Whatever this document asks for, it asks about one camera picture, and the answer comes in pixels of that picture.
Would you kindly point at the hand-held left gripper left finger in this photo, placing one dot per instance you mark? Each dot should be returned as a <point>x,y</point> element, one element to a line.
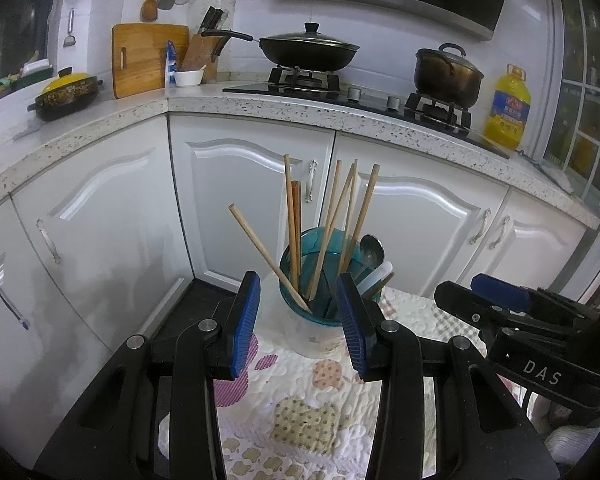
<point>245,330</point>

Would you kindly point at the speckled white kitchen countertop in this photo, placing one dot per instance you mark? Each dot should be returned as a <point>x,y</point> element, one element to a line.
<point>130,110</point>

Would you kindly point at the black wok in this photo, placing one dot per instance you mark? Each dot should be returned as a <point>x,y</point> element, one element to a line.
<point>305,60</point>

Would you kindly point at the window with white frame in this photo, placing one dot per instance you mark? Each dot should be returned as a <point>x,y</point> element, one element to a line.
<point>585,85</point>

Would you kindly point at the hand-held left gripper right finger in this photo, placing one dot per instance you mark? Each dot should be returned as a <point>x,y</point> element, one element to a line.
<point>350,330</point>

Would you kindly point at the person's right hand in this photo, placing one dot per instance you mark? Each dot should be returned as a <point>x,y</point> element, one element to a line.
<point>575,442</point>

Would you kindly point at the black gas stove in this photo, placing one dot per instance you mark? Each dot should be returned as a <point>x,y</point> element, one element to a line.
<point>370,102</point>

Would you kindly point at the glass wok lid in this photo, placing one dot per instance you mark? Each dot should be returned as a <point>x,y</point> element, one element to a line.
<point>307,42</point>

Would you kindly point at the wooden cutting board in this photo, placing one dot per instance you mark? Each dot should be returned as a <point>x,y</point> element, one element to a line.
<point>145,60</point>

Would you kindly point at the yellow-lidded black casserole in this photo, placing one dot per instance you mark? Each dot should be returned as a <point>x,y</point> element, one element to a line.
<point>67,92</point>

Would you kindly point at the patchwork quilted tablecloth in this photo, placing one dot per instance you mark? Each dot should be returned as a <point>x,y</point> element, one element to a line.
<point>300,400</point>

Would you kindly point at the dark pot lid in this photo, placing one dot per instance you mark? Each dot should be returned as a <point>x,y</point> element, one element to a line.
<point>447,57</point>

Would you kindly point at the hanging metal peeler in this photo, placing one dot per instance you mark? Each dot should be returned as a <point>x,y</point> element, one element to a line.
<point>70,27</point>

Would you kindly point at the white bowl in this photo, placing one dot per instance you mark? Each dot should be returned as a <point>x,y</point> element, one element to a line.
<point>188,78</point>

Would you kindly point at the wooden knife block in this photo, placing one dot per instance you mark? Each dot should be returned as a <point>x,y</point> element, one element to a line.
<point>200,55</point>

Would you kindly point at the silver stove knob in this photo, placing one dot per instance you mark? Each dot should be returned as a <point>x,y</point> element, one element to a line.
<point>354,94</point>
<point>394,103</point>

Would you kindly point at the green and white container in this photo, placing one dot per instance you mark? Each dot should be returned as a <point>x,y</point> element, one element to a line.
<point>17,82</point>

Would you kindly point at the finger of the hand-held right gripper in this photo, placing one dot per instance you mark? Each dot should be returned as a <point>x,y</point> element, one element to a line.
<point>500,290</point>
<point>480,310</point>

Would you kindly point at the dark cooking pot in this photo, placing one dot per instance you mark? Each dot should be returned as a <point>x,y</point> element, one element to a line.
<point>447,85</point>

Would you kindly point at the blue and white packet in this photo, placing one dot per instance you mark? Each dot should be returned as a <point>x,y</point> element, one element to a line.
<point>171,67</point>

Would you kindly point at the dark brown wooden chopstick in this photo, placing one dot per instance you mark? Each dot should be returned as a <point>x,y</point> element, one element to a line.
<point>382,282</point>
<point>296,220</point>

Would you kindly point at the floral teal-rimmed utensil holder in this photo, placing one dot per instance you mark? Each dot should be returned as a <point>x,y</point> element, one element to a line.
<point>315,335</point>

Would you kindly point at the yellow cooking oil bottle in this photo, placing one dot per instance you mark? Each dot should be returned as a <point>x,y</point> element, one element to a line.
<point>507,115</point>

